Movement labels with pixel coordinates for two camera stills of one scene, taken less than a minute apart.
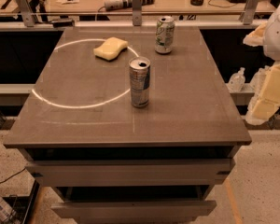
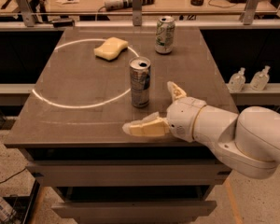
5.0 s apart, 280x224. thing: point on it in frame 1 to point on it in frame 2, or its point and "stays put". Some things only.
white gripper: x=279 y=35 to x=183 y=117
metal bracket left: x=23 y=5 stays put
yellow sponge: x=111 y=49 stays put
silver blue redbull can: x=140 y=80 stays put
